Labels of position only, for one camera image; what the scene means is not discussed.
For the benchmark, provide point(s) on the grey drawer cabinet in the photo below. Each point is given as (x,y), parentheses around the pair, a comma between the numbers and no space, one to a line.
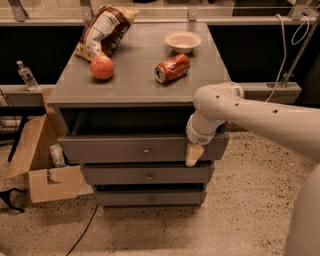
(133,102)

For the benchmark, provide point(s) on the white bowl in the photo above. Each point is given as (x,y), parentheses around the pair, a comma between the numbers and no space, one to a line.
(183,41)

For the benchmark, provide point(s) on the can inside cardboard box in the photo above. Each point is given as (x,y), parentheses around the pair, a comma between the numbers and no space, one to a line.
(57,156)

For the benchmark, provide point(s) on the orange ball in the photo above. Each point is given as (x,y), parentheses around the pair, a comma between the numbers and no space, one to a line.
(102,67)

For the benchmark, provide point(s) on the red soda can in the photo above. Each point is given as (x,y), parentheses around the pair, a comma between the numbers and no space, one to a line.
(172,68)

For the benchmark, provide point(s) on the brown chip bag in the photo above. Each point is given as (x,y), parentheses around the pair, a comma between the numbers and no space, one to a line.
(104,32)

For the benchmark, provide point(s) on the grey top drawer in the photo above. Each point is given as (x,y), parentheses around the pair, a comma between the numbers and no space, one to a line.
(124,149)

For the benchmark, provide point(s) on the grey drawer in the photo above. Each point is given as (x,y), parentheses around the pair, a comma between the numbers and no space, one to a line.
(150,198)
(166,173)
(124,149)

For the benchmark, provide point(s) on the clear plastic water bottle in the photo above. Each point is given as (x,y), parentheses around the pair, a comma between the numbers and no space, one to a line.
(27,76)

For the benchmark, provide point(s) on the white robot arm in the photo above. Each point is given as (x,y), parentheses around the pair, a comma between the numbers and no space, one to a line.
(296,128)

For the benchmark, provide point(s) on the grey bottom drawer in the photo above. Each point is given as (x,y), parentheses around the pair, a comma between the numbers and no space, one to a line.
(150,198)

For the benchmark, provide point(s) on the open cardboard box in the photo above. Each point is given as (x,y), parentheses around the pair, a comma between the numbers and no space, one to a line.
(33,157)

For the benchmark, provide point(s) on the grey middle drawer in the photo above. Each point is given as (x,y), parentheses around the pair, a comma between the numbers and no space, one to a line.
(166,173)

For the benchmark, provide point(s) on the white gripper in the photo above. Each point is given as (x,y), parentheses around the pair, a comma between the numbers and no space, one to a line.
(196,136)

